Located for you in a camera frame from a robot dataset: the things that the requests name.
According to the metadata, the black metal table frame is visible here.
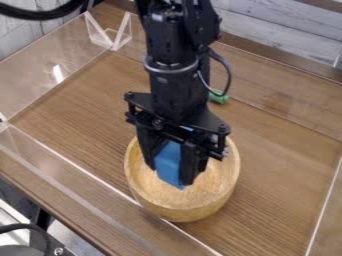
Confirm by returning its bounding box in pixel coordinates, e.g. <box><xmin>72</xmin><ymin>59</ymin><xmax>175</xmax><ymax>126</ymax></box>
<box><xmin>0</xmin><ymin>179</ymin><xmax>76</xmax><ymax>256</ymax></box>

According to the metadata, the thick black hose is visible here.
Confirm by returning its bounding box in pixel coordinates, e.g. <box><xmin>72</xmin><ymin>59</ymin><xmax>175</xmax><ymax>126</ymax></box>
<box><xmin>0</xmin><ymin>0</ymin><xmax>109</xmax><ymax>22</ymax></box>

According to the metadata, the black cable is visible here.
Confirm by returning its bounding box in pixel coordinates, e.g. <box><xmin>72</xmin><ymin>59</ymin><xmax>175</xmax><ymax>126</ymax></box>
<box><xmin>0</xmin><ymin>222</ymin><xmax>51</xmax><ymax>256</ymax></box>

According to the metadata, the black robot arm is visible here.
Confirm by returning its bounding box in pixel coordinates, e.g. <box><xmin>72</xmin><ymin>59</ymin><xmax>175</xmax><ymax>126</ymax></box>
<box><xmin>125</xmin><ymin>0</ymin><xmax>231</xmax><ymax>189</ymax></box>

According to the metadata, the brown wooden bowl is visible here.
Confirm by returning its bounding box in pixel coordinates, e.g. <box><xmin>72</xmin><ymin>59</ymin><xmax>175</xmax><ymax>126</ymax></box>
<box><xmin>125</xmin><ymin>138</ymin><xmax>241</xmax><ymax>222</ymax></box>

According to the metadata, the green white marker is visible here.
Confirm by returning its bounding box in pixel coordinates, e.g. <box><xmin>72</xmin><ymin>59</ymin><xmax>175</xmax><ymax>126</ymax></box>
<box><xmin>209</xmin><ymin>89</ymin><xmax>230</xmax><ymax>104</ymax></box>

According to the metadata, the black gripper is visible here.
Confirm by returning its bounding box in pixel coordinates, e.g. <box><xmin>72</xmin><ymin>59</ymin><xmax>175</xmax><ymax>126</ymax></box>
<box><xmin>125</xmin><ymin>92</ymin><xmax>231</xmax><ymax>186</ymax></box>

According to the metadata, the blue rectangular block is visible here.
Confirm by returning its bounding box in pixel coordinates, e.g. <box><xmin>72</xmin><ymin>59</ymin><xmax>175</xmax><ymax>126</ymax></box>
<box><xmin>155</xmin><ymin>141</ymin><xmax>187</xmax><ymax>190</ymax></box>

